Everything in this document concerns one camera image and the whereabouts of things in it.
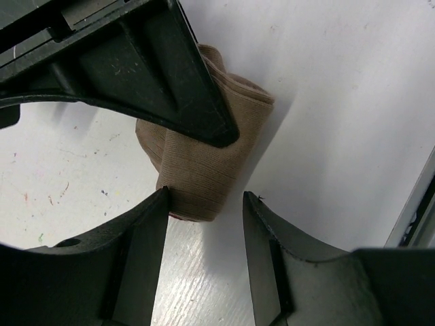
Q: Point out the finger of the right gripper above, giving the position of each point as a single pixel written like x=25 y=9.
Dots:
x=138 y=58

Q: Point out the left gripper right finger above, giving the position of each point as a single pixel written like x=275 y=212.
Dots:
x=296 y=279

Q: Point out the aluminium frame rail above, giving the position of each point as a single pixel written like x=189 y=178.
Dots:
x=409 y=211

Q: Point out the brown sock with striped cuff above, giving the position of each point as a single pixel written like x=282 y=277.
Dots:
x=200 y=177

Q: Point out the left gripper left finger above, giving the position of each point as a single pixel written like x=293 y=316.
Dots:
x=105 y=276

